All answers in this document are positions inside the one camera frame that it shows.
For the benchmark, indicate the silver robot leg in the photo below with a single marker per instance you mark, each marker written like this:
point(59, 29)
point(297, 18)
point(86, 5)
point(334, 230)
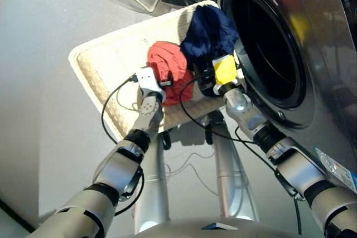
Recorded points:
point(228, 165)
point(153, 188)

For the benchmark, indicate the grey stacked washing machine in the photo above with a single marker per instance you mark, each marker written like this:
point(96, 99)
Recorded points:
point(320, 68)

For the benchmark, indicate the orange-red garment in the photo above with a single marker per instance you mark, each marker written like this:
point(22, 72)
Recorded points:
point(170, 59)

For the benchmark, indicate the navy blue garment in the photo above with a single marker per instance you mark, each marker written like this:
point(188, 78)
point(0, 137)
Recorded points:
point(209, 34)

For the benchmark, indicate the grey robot torso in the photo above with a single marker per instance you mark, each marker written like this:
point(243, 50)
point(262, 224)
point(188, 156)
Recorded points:
point(212, 229)

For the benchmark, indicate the pale woven laundry basket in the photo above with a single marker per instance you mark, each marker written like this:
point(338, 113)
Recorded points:
point(111, 62)

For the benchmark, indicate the shiny energy label sticker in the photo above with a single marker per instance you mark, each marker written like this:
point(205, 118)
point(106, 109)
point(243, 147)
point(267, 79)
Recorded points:
point(337, 169)

